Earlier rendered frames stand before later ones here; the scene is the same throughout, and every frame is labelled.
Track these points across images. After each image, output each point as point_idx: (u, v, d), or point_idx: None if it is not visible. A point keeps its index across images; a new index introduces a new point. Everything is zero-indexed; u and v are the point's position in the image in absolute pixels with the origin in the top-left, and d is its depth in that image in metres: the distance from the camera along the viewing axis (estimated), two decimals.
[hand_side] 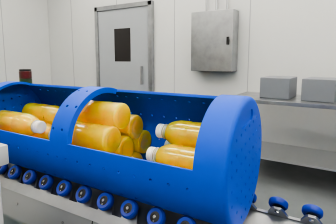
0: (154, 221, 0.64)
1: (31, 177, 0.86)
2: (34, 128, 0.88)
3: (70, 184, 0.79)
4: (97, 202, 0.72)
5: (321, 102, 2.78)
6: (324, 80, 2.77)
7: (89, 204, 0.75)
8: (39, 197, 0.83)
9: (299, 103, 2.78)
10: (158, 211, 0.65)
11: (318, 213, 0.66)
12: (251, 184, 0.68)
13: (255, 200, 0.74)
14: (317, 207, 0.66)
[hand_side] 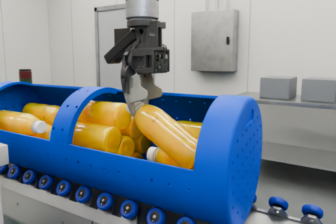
0: (153, 221, 0.64)
1: (30, 178, 0.86)
2: (35, 128, 0.88)
3: (70, 185, 0.79)
4: (97, 201, 0.72)
5: (321, 102, 2.78)
6: (324, 80, 2.77)
7: (89, 204, 0.75)
8: (39, 197, 0.83)
9: (299, 103, 2.78)
10: (159, 212, 0.65)
11: (318, 213, 0.66)
12: (252, 184, 0.68)
13: (255, 200, 0.74)
14: (317, 207, 0.66)
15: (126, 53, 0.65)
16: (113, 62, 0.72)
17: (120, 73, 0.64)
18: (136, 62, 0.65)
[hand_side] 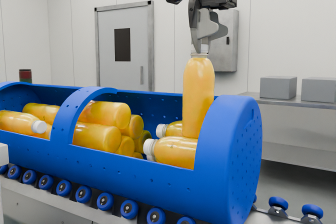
0: (153, 221, 0.64)
1: (30, 178, 0.86)
2: (35, 128, 0.88)
3: (70, 185, 0.79)
4: (97, 201, 0.72)
5: (321, 102, 2.78)
6: (324, 80, 2.77)
7: (89, 204, 0.75)
8: (39, 197, 0.83)
9: (299, 103, 2.78)
10: (159, 212, 0.65)
11: (318, 213, 0.66)
12: (252, 184, 0.68)
13: (255, 200, 0.74)
14: (317, 207, 0.66)
15: None
16: (173, 1, 0.67)
17: (188, 5, 0.60)
18: None
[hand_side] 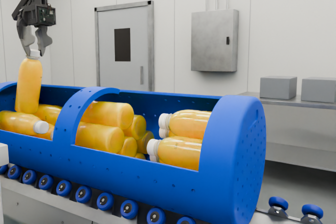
0: (152, 220, 0.64)
1: (29, 180, 0.86)
2: (37, 129, 0.88)
3: (69, 189, 0.79)
4: (98, 198, 0.73)
5: (321, 102, 2.78)
6: (324, 80, 2.77)
7: (89, 204, 0.75)
8: (39, 197, 0.83)
9: (299, 103, 2.78)
10: (160, 214, 0.64)
11: (318, 213, 0.66)
12: (256, 185, 0.68)
13: None
14: (317, 207, 0.66)
15: (21, 9, 0.90)
16: None
17: (16, 23, 0.89)
18: (28, 16, 0.90)
